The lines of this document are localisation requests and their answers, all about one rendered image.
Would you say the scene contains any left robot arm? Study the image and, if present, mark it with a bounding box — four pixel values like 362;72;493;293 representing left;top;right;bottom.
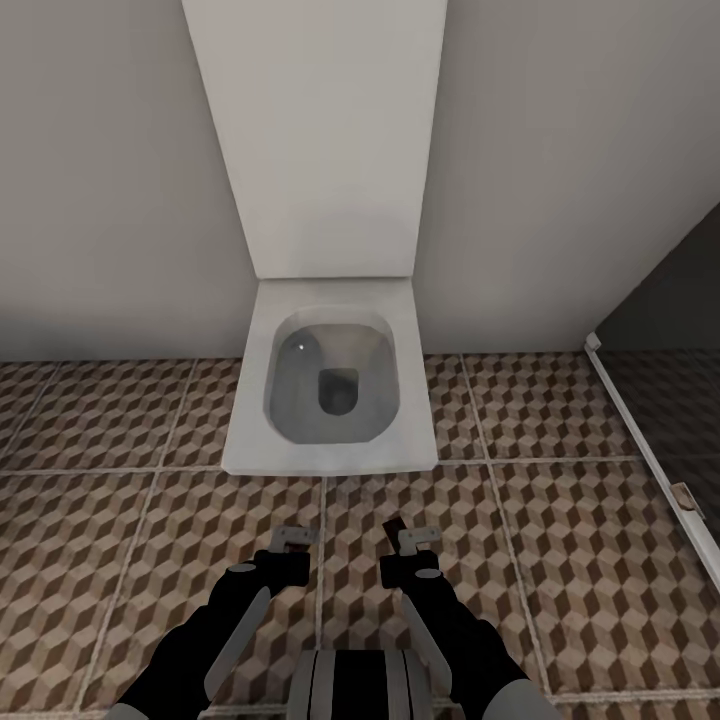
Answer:
102;526;320;720

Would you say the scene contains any robot trunk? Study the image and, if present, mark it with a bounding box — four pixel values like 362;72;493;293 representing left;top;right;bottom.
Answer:
286;649;434;720

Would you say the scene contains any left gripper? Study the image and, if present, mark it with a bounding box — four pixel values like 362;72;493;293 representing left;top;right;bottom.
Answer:
254;549;311;593

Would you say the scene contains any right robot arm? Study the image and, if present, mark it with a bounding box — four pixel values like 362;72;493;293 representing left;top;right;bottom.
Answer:
379;526;566;720

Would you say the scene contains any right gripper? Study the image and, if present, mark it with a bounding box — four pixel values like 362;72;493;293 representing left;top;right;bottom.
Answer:
379;550;438;590

